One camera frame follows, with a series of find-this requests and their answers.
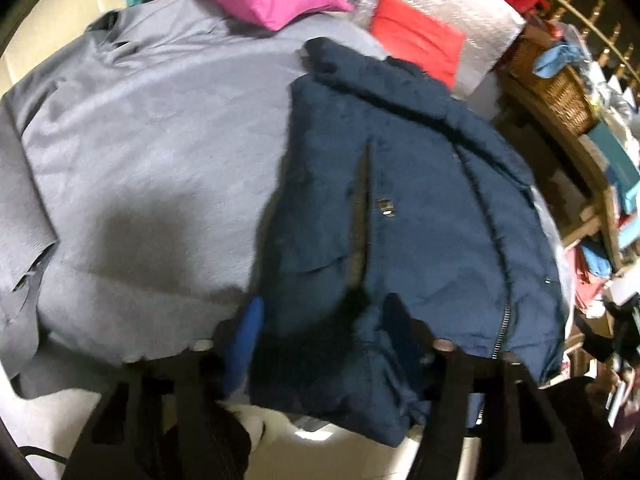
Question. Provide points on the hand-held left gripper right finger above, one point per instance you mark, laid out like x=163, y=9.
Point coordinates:
x=447, y=375

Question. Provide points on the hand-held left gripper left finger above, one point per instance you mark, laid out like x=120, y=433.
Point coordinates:
x=247, y=340

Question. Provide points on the navy blue zip jacket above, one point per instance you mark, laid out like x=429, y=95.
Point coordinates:
x=400, y=185

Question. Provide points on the pile of folded clothes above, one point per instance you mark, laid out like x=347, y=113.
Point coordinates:
x=595, y=265

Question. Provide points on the teal cardboard box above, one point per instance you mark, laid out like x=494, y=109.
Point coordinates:
x=620, y=160

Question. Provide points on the wooden table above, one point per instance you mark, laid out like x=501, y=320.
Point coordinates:
x=575, y=155

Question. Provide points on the grey sweatshirt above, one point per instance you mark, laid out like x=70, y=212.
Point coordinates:
x=150, y=135

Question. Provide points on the wicker basket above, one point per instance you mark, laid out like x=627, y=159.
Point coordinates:
x=560, y=90

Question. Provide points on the light blue cloth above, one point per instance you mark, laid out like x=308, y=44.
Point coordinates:
x=557, y=57

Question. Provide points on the wooden stair railing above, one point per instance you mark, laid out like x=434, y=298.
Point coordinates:
x=590, y=5

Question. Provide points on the red-orange pillow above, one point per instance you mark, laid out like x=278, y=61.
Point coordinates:
x=420, y=35

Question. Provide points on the silver foil wrapped bundle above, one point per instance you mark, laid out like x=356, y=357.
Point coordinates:
x=480, y=10

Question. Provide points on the cream sofa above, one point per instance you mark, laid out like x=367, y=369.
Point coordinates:
x=50, y=15

